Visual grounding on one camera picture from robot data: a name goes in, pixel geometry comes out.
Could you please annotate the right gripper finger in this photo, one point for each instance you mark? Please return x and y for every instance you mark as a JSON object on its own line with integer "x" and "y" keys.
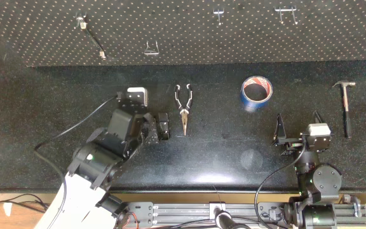
{"x": 279, "y": 128}
{"x": 317, "y": 118}

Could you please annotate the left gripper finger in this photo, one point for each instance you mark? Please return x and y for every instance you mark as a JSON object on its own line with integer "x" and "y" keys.
{"x": 163, "y": 125}

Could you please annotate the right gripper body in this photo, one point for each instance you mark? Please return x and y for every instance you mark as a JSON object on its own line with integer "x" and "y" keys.
{"x": 289, "y": 144}

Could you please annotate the black and white pliers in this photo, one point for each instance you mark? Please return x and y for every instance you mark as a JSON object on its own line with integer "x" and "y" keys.
{"x": 184, "y": 111}

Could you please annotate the roll of blue tape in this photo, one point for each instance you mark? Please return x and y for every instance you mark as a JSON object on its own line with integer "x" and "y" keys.
{"x": 249, "y": 100}

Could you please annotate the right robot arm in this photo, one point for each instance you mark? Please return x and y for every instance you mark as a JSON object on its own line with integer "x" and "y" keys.
{"x": 324, "y": 183}

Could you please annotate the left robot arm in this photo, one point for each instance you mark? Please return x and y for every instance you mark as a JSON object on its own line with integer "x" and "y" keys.
{"x": 81, "y": 197}

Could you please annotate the black pegboard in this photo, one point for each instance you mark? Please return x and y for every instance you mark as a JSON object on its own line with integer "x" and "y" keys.
{"x": 202, "y": 38}

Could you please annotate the hammer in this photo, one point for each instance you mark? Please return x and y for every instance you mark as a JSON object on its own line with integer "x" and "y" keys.
{"x": 346, "y": 108}

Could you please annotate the metal hook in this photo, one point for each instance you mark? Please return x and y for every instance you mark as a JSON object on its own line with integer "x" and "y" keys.
{"x": 151, "y": 51}
{"x": 286, "y": 10}
{"x": 218, "y": 13}
{"x": 80, "y": 17}

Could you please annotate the white paper tag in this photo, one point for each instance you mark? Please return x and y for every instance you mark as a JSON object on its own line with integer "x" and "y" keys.
{"x": 7, "y": 208}

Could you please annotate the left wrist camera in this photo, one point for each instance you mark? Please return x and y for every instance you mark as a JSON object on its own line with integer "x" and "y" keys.
{"x": 137, "y": 94}

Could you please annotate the mounting rail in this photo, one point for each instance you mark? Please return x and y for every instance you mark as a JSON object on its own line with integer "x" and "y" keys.
{"x": 189, "y": 211}

